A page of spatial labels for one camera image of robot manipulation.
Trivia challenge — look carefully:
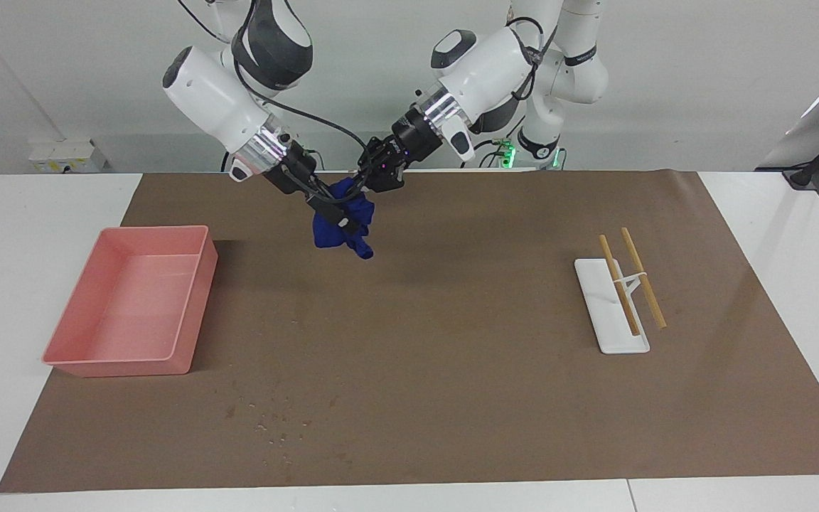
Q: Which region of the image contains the dark blue towel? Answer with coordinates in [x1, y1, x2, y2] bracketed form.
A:
[312, 178, 376, 260]

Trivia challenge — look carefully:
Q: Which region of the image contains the white towel rack tray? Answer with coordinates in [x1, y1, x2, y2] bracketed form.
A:
[574, 257, 651, 355]

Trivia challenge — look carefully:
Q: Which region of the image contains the green lit controller unit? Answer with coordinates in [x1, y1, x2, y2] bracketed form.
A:
[491, 139, 567, 171]

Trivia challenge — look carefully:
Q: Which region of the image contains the brown table mat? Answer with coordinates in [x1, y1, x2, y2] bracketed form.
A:
[0, 169, 819, 494]

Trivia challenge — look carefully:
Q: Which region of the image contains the pink plastic bin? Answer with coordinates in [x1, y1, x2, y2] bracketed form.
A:
[42, 225, 219, 378]

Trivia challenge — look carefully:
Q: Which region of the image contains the short darker wooden rod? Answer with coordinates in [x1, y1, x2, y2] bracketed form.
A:
[599, 235, 641, 336]

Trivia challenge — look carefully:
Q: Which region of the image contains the long light wooden rod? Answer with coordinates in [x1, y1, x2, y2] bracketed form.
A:
[621, 228, 668, 329]

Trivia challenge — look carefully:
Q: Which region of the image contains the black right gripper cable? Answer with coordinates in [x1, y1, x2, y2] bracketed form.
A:
[233, 43, 371, 210]

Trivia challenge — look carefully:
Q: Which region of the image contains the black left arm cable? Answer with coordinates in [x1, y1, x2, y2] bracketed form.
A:
[505, 18, 549, 100]

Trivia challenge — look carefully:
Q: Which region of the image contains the white wall socket box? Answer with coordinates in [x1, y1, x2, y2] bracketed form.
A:
[29, 139, 108, 174]

